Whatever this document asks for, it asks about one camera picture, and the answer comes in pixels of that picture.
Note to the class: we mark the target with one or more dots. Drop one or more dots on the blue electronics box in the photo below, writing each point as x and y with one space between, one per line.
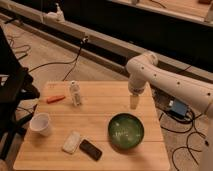
177 108

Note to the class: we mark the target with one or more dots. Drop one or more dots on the green bowl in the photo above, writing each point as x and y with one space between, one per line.
125 131

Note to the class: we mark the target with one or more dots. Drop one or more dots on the clear plastic bottle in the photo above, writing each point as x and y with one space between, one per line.
75 93

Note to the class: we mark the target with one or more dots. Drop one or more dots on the black office chair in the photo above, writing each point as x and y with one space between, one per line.
18 86

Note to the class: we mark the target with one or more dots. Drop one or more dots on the white paper cup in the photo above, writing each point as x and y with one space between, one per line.
41 124

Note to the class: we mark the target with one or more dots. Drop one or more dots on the white cylindrical gripper tip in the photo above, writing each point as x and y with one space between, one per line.
134 101

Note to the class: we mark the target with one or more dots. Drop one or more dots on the black smartphone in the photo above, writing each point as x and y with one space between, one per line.
90 150

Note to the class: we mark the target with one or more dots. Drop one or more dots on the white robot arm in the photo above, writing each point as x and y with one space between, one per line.
197 94

